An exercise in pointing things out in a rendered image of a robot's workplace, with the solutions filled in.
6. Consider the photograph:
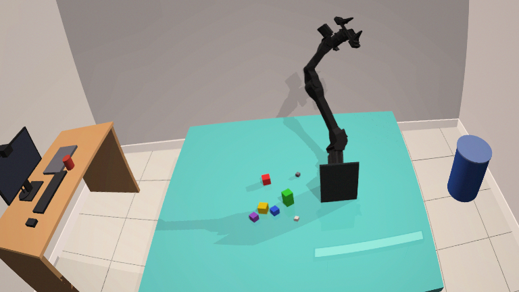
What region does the red block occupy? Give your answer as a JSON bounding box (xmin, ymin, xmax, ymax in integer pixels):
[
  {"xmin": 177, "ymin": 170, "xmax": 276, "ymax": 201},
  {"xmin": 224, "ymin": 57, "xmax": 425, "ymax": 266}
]
[{"xmin": 262, "ymin": 174, "xmax": 271, "ymax": 185}]

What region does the small purple block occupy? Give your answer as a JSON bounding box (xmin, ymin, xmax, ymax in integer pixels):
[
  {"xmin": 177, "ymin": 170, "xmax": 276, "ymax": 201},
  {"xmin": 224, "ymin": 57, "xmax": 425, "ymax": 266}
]
[{"xmin": 249, "ymin": 212, "xmax": 259, "ymax": 222}]

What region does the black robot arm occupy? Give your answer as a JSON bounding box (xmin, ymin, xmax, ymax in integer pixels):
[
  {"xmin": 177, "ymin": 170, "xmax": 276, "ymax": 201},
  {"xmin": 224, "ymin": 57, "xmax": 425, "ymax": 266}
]
[{"xmin": 303, "ymin": 24, "xmax": 347, "ymax": 164}]

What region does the blue block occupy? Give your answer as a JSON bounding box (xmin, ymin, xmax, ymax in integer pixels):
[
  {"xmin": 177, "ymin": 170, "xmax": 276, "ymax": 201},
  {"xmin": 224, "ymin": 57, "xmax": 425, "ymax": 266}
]
[{"xmin": 270, "ymin": 206, "xmax": 280, "ymax": 216}]

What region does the green block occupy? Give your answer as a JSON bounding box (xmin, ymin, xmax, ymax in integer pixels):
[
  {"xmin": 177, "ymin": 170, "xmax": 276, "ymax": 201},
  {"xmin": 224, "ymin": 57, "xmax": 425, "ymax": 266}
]
[
  {"xmin": 281, "ymin": 188, "xmax": 293, "ymax": 202},
  {"xmin": 282, "ymin": 199, "xmax": 294, "ymax": 207}
]

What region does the yellow block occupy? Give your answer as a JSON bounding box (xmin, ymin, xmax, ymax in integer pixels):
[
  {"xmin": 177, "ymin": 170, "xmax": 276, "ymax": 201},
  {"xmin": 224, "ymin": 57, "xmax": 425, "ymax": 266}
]
[{"xmin": 257, "ymin": 202, "xmax": 269, "ymax": 214}]

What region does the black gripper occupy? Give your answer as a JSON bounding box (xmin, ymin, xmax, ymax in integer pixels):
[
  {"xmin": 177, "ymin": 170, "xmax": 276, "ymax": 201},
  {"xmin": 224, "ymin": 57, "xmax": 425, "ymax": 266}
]
[{"xmin": 334, "ymin": 16, "xmax": 362, "ymax": 49}]

